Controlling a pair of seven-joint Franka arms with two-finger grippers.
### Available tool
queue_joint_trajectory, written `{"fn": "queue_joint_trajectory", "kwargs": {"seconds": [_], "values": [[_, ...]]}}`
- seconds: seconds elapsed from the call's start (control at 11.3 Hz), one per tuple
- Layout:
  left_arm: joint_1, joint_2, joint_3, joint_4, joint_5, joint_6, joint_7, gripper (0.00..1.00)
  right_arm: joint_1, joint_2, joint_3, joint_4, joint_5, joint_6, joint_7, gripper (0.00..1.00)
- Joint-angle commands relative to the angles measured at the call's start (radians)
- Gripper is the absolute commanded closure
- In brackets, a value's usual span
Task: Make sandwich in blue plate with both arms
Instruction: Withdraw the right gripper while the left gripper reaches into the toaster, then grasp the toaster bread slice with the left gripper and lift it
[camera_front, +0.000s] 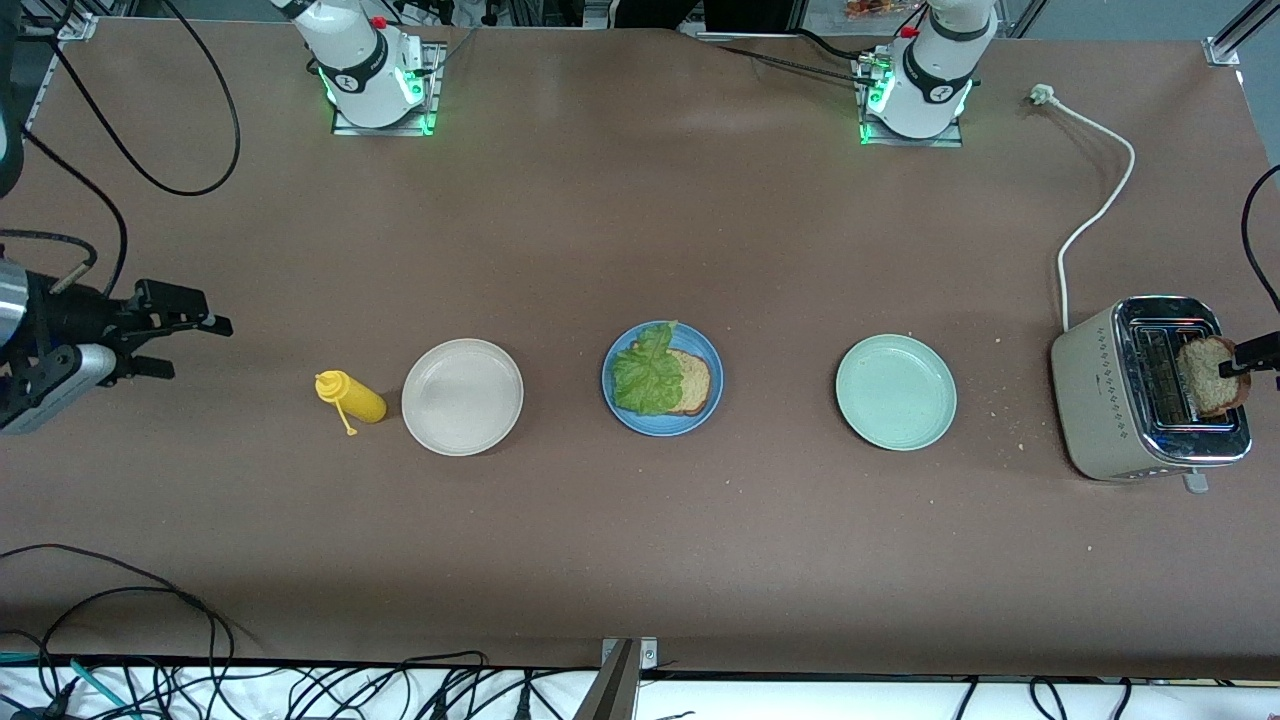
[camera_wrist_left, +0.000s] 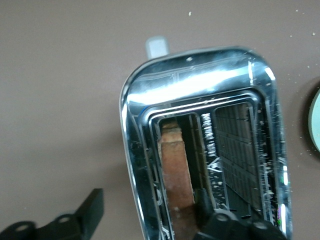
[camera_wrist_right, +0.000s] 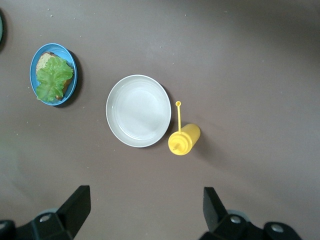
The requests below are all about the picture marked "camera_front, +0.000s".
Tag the green lettuce leaf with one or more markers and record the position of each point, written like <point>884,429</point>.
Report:
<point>645,375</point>

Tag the dark metal bar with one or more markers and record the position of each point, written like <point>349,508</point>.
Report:
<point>610,695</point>

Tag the cream round plate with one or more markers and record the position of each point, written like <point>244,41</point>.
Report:
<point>462,397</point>

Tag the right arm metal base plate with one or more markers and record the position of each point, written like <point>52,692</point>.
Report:
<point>436,70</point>

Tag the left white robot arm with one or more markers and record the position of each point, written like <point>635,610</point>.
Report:
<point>930,90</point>

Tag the orange packet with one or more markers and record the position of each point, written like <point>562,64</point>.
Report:
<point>870,8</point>

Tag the yellow squeeze bottle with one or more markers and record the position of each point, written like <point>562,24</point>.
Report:
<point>365,403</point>

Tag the aluminium frame profile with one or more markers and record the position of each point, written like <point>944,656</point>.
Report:
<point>1222,50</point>
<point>45,85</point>

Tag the blue round plate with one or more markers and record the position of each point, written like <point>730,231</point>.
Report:
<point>705,420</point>

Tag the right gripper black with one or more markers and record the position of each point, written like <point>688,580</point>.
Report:
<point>72,316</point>

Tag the brown table cover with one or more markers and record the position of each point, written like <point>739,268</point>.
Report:
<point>640,550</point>

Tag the silver metal bracket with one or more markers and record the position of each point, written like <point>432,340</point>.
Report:
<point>650,655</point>

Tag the pale green round plate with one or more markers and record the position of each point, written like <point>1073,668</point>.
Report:
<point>896,392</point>

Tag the brown bread slice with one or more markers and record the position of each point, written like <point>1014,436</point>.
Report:
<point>695,380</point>
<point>1205,385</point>

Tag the beige metal toaster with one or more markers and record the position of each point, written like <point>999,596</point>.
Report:
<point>1100,400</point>

